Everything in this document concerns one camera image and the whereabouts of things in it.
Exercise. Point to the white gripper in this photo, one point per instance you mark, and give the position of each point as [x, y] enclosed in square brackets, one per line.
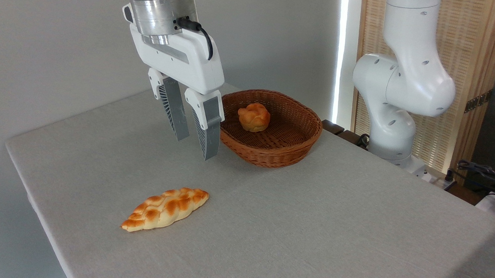
[192, 64]

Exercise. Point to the round golden bread bun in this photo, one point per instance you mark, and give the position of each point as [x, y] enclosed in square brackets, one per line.
[253, 117]

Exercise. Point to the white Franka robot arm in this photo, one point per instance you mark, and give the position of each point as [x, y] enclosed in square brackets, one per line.
[407, 79]

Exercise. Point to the long braided bread loaf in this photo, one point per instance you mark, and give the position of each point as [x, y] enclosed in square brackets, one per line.
[165, 209]

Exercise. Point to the brown wicker basket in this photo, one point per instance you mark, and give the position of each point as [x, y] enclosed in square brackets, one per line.
[272, 149]

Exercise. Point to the dark wooden side table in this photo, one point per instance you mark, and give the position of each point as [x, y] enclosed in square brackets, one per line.
[337, 129]

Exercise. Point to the grey tablecloth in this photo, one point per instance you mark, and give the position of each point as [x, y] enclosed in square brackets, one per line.
[310, 227]

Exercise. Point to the wooden slatted folding screen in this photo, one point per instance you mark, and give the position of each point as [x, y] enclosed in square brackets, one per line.
[468, 49]

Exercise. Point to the dark metal screen hinge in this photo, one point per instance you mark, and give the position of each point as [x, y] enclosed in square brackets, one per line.
[478, 101]

